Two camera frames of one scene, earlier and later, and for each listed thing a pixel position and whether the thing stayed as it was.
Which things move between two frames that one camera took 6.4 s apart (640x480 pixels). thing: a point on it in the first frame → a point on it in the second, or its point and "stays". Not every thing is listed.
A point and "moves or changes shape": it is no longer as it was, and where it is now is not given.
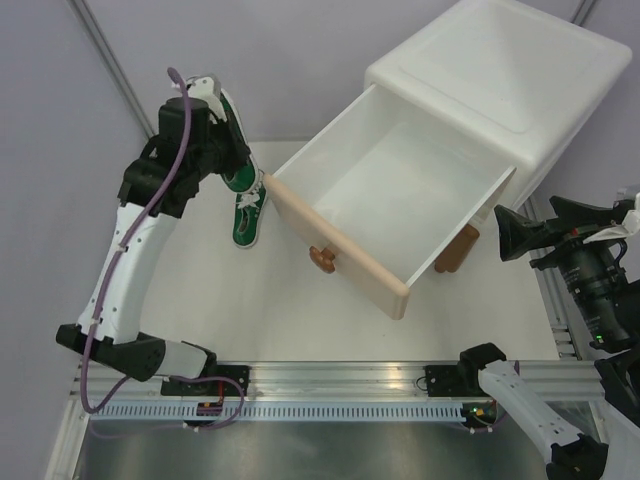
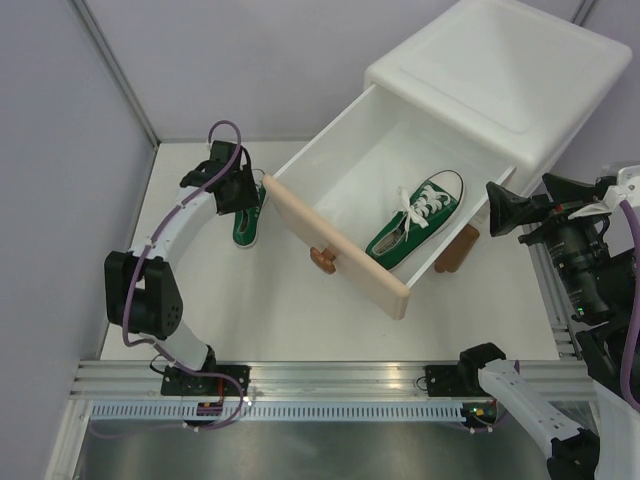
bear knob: (323, 259) stays
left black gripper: (238, 149) → (249, 196)
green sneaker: (246, 178) moves or changes shape
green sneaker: (248, 209) stays
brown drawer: (458, 250) stays
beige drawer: (387, 191) stays
